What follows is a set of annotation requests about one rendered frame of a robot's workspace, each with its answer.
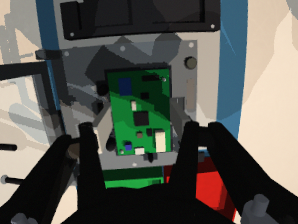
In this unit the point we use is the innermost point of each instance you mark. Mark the green bin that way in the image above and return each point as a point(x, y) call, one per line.
point(133, 177)

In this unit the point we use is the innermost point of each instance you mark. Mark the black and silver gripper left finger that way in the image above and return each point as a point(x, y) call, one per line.
point(36, 199)

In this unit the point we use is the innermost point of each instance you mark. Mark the green circuit board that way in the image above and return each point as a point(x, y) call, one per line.
point(140, 103)

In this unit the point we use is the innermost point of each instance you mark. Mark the red open-top bin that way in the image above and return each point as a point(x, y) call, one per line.
point(210, 188)

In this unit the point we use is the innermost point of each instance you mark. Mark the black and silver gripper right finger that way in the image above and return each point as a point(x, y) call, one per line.
point(264, 200)

